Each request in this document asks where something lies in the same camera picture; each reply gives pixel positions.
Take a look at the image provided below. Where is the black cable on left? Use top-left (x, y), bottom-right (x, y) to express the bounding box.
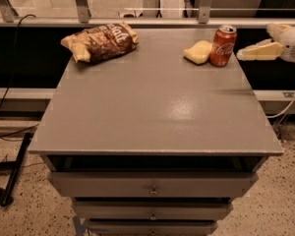
top-left (0, 13), bottom-right (40, 140)

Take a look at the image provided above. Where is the grey top drawer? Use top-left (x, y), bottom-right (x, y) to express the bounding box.
top-left (48, 172), bottom-right (258, 198)

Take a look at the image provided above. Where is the grey bottom drawer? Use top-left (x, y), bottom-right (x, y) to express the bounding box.
top-left (88, 220), bottom-right (217, 236)

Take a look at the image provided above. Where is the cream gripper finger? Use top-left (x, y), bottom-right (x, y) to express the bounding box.
top-left (266, 24), bottom-right (291, 41)
top-left (236, 38), bottom-right (284, 61)

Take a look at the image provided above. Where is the metal railing frame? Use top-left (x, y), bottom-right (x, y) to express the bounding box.
top-left (0, 0), bottom-right (295, 28)

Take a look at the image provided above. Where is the white cable on right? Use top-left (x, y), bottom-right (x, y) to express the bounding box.
top-left (265, 77), bottom-right (295, 120)

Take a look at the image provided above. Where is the grey middle drawer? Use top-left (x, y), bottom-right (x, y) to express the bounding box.
top-left (73, 200), bottom-right (233, 221)

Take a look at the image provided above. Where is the grey drawer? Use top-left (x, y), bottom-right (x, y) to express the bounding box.
top-left (88, 220), bottom-right (217, 236)
top-left (73, 200), bottom-right (233, 221)
top-left (48, 172), bottom-right (258, 198)

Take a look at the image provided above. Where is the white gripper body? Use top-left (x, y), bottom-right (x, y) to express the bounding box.
top-left (279, 27), bottom-right (295, 63)

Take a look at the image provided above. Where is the red coke can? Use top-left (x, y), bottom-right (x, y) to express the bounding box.
top-left (209, 25), bottom-right (237, 67)

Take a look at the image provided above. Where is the black stand on floor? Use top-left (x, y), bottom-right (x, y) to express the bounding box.
top-left (0, 133), bottom-right (31, 207)

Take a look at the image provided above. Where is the grey drawer cabinet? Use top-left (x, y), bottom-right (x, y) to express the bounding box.
top-left (28, 28), bottom-right (284, 236)

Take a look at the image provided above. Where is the yellow sponge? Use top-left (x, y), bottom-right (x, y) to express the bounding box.
top-left (183, 40), bottom-right (212, 65)

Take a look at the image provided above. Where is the brown salt chip bag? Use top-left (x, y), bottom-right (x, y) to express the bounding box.
top-left (61, 23), bottom-right (139, 63)

